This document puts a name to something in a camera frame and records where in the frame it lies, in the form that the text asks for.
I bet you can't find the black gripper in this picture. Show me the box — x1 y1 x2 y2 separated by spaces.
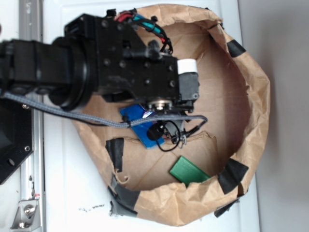
65 9 199 112

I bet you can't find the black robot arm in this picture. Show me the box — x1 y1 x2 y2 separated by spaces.
0 10 199 112

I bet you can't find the green rectangular block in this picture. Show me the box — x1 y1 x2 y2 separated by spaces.
169 156 211 186

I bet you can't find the brown paper bag tray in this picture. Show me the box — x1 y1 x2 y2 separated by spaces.
74 4 270 226

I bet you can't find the coloured wire bundle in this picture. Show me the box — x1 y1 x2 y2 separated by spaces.
106 8 173 55

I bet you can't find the grey braided cable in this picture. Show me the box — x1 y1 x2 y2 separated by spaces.
0 91 209 129

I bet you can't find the black cable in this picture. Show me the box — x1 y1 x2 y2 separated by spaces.
122 115 208 153

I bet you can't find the black octagonal mount plate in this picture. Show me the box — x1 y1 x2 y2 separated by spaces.
0 100 33 184

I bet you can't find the aluminium extrusion rail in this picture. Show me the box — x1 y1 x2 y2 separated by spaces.
9 0 46 232

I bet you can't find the silver corner bracket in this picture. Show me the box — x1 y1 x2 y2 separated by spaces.
10 200 41 232

